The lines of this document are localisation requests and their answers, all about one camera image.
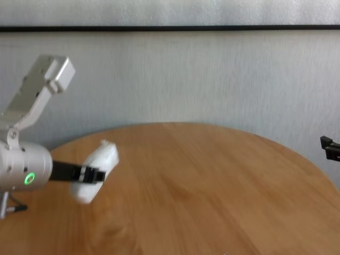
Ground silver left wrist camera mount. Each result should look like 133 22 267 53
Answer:
0 54 76 149

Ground black wall rail strip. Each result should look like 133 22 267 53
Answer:
0 24 340 33

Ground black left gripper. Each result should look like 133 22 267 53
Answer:
50 160 107 184

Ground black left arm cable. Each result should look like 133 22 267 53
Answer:
7 195 29 213

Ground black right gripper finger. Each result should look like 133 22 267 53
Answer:
320 135 340 160

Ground white sandbag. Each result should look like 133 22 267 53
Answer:
69 139 120 205

